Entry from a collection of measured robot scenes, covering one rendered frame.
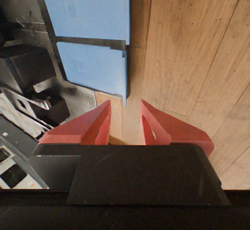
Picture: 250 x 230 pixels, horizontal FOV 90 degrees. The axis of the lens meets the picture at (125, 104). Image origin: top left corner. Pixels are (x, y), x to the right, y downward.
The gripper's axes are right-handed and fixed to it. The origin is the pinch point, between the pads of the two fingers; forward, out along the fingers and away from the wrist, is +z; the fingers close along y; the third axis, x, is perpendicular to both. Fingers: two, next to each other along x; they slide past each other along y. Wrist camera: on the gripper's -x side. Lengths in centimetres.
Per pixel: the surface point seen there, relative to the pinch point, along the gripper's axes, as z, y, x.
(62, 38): 14.1, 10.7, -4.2
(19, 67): 14.4, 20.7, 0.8
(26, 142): 316, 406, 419
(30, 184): 165, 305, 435
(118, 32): 8.0, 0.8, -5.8
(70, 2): 11.6, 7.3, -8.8
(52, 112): 16.5, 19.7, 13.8
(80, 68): 12.1, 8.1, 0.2
